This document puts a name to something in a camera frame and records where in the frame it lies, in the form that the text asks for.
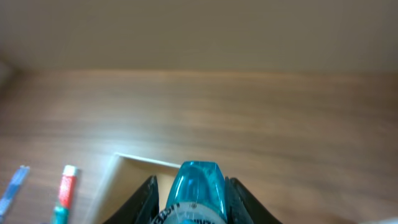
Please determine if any white open cardboard box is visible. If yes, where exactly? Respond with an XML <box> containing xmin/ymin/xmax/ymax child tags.
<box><xmin>83</xmin><ymin>153</ymin><xmax>180</xmax><ymax>223</ymax></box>

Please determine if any blue white toothbrush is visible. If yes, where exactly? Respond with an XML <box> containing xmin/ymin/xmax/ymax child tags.
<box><xmin>1</xmin><ymin>166</ymin><xmax>30</xmax><ymax>224</ymax></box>

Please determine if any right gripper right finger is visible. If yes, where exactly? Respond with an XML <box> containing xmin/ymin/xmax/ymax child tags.
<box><xmin>225</xmin><ymin>177</ymin><xmax>282</xmax><ymax>224</ymax></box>

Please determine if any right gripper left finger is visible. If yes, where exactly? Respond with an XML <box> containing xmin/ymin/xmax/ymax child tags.
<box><xmin>103</xmin><ymin>175</ymin><xmax>159</xmax><ymax>224</ymax></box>

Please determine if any blue mouthwash bottle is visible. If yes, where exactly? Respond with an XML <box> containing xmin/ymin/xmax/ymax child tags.
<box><xmin>152</xmin><ymin>161</ymin><xmax>227</xmax><ymax>224</ymax></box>

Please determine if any red green toothpaste tube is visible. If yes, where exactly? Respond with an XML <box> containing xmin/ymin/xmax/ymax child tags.
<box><xmin>50</xmin><ymin>165</ymin><xmax>78</xmax><ymax>224</ymax></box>

